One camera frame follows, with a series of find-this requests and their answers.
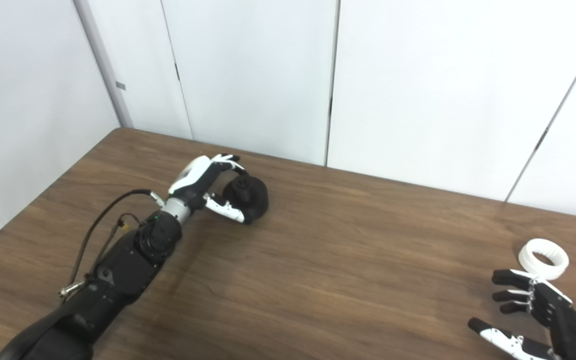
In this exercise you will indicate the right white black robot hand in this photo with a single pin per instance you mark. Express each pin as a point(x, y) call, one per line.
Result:
point(563, 320)

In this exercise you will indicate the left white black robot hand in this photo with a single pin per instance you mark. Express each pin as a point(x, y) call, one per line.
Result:
point(193, 175)

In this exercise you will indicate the round black plastic part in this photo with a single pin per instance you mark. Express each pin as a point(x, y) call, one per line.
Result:
point(255, 197)

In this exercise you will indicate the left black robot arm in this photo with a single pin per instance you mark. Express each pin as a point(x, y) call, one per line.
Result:
point(123, 265)

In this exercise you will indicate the small grey wall tag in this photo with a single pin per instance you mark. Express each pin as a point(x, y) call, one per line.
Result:
point(121, 86)

